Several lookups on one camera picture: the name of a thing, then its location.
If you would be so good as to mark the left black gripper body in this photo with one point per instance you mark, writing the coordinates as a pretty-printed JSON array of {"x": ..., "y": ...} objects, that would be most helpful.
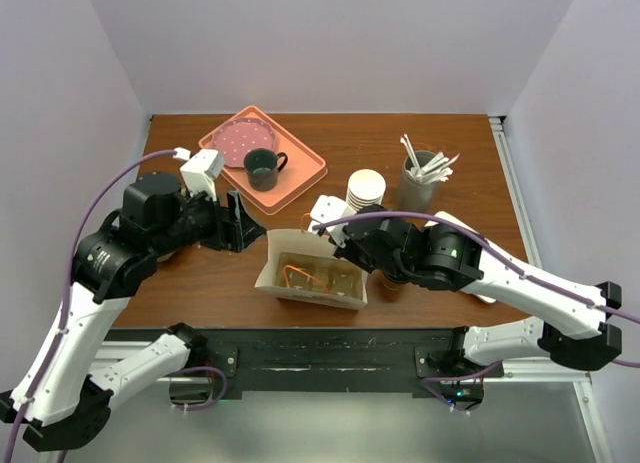
[{"x": 206, "y": 220}]

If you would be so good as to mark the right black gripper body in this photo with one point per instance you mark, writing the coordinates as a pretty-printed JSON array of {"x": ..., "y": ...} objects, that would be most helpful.
[{"x": 356, "y": 254}]

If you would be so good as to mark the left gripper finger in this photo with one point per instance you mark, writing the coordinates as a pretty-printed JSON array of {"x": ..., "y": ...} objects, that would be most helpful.
[
  {"x": 237, "y": 212},
  {"x": 246, "y": 233}
]

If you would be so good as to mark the brown paper coffee cup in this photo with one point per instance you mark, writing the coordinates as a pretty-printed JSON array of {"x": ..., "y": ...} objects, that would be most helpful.
[{"x": 391, "y": 284}]

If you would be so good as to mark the cream bear paper bag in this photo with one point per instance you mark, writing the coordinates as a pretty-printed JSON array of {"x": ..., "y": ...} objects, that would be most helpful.
[{"x": 300, "y": 241}]

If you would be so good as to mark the tan cardboard cup carrier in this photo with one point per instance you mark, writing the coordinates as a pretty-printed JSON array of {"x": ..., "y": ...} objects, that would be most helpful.
[{"x": 319, "y": 275}]

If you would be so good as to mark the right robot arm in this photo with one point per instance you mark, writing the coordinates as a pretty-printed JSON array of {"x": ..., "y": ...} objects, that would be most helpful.
[{"x": 566, "y": 321}]

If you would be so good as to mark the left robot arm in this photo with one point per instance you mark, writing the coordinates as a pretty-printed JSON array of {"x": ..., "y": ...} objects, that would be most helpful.
[{"x": 73, "y": 403}]

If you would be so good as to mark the grey straw holder cup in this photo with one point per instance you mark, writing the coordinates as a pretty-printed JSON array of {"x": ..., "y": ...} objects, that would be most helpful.
[{"x": 412, "y": 195}]

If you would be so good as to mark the dark green mug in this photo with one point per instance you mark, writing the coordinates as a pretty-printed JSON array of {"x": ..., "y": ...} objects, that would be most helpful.
[{"x": 262, "y": 167}]

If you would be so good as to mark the white rectangular tray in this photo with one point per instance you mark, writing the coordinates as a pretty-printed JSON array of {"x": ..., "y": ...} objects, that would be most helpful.
[{"x": 449, "y": 217}]

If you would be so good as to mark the stack of paper cups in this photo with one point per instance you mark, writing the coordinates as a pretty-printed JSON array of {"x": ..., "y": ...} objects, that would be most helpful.
[{"x": 365, "y": 187}]

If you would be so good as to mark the pink dotted plate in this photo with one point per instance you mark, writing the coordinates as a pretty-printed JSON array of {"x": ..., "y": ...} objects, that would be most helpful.
[{"x": 236, "y": 138}]

